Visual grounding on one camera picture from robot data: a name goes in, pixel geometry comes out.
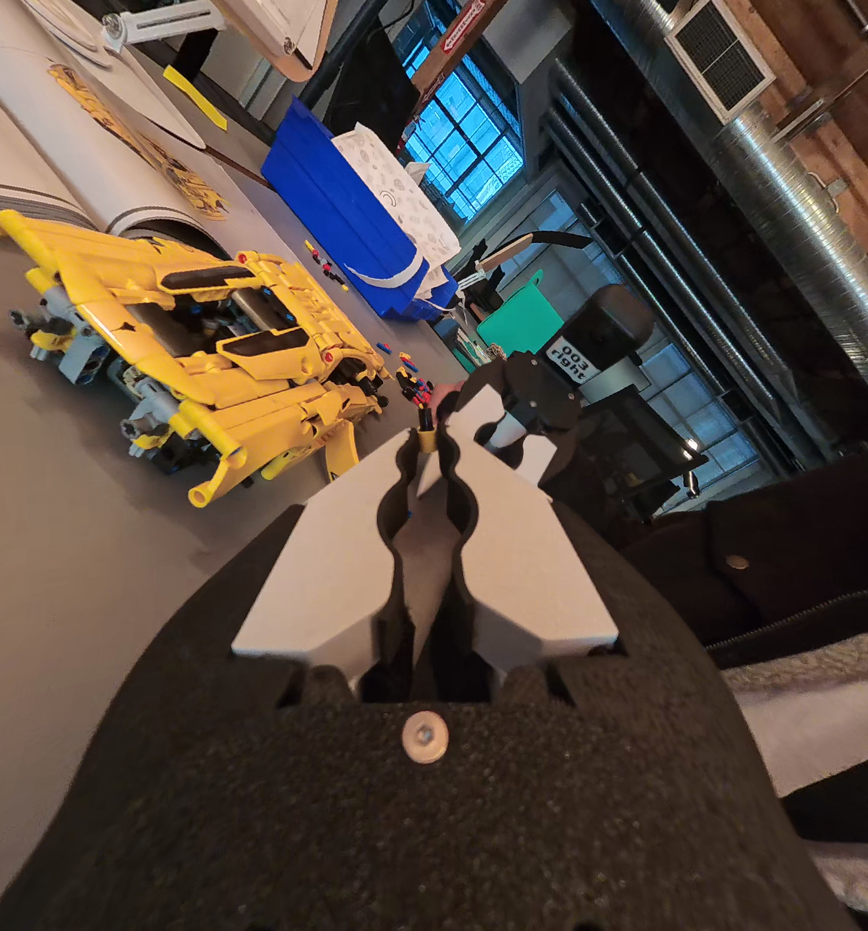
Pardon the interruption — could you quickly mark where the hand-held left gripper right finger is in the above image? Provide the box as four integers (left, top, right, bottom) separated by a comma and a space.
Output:
440, 423, 619, 693

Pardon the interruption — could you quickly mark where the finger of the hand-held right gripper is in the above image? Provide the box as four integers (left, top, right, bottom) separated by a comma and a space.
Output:
416, 382, 508, 503
507, 435, 560, 488

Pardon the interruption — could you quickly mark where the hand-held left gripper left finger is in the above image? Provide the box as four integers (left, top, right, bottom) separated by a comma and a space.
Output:
230, 428, 416, 693

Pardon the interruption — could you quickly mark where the pile of coloured brick pins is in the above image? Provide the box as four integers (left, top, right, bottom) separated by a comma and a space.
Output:
376, 342, 436, 408

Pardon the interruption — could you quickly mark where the yellow toy brick car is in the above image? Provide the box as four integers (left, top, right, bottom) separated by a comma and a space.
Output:
0, 209, 391, 509

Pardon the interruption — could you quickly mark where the instruction booklet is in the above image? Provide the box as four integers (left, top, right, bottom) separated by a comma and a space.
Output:
0, 44, 231, 241

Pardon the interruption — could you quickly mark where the person's right forearm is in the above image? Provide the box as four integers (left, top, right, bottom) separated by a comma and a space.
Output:
550, 451, 668, 561

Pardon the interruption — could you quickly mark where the grey desk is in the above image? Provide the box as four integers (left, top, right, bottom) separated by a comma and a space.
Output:
0, 44, 493, 903

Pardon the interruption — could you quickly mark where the small cluster of brick pins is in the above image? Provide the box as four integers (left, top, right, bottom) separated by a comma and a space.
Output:
303, 240, 348, 290

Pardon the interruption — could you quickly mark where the white patterned paper bag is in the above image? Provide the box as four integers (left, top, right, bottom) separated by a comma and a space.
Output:
331, 124, 463, 299

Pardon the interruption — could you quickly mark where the gridded window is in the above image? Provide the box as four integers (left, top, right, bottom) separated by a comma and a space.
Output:
403, 65, 524, 219

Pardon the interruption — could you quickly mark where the dark fleece-lined jacket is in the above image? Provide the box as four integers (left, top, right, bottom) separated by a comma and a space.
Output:
623, 451, 868, 670

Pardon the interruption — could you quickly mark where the blue plastic bin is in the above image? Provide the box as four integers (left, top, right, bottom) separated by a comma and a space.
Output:
261, 96, 458, 320

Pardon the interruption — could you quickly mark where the black monitor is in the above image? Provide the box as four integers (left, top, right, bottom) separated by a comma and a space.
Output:
323, 29, 420, 143

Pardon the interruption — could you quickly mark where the white air vent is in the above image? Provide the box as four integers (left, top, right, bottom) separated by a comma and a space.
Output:
665, 0, 775, 123

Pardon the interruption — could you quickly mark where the black metal pole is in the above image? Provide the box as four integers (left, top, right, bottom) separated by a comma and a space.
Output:
299, 0, 387, 106

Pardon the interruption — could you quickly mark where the yellow tape strip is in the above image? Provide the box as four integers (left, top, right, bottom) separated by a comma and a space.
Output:
163, 65, 227, 132

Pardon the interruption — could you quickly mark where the silver ventilation duct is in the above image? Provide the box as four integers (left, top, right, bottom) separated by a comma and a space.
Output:
609, 0, 868, 423

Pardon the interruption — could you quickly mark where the wooden post with red label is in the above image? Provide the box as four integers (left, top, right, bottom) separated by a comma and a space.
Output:
411, 0, 508, 96

